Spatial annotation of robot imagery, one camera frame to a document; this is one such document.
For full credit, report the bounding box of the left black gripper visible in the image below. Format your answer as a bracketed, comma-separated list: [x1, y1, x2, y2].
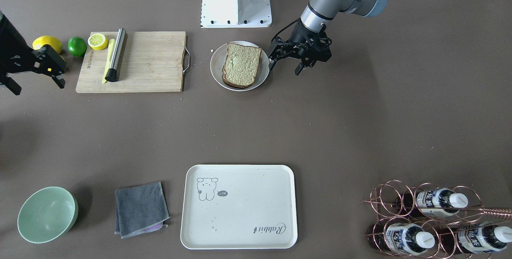
[267, 19, 332, 76]

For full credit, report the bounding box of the white round plate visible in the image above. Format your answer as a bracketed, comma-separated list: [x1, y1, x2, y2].
[210, 43, 270, 92]

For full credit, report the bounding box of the grey folded cloth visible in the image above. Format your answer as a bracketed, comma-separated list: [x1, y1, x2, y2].
[114, 182, 170, 239]

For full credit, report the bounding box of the dark tea bottle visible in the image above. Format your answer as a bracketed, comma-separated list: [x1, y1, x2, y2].
[366, 221, 436, 256]
[392, 188, 469, 220]
[439, 222, 512, 254]

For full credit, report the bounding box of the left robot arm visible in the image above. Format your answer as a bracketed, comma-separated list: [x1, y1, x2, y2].
[262, 0, 388, 75]

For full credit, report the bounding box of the copper wire bottle rack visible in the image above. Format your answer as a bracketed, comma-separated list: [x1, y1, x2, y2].
[366, 179, 512, 259]

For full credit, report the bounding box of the yellow knife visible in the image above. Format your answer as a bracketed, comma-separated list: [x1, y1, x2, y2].
[101, 39, 116, 84]

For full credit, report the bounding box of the whole lemon upper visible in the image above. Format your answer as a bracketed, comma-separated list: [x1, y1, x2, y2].
[32, 35, 63, 54]

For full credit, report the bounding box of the bamboo cutting board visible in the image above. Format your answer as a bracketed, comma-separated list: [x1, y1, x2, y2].
[76, 31, 187, 93]

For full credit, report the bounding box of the steel muddler black tip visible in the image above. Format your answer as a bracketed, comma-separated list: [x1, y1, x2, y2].
[106, 28, 126, 82]

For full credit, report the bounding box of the half lemon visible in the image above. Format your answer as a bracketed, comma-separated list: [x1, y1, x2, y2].
[87, 33, 109, 50]

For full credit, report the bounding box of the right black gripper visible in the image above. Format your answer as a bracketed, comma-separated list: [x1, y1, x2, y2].
[0, 13, 66, 96]

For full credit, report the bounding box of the dark tea bottle front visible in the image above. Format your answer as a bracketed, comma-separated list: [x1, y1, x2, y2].
[392, 188, 469, 220]

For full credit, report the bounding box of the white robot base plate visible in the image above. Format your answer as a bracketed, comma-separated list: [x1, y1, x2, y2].
[200, 0, 272, 28]

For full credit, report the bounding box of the dark tea bottle back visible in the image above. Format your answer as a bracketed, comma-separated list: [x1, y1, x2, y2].
[439, 222, 512, 254]

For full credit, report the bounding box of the mint green bowl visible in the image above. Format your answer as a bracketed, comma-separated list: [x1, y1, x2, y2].
[17, 186, 78, 244]

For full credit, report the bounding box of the green lime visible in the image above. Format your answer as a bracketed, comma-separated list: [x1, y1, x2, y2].
[67, 36, 88, 58]

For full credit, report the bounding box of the cream rabbit tray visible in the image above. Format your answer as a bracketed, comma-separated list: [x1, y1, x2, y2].
[180, 165, 298, 250]

